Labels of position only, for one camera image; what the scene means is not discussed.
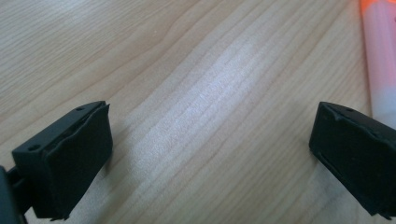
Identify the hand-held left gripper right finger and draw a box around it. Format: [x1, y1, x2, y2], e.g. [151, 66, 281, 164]
[308, 101, 396, 221]

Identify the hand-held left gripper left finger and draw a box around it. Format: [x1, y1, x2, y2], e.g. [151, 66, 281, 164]
[11, 100, 114, 221]

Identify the orange highlighter pen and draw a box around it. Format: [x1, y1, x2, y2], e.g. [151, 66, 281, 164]
[360, 0, 396, 130]

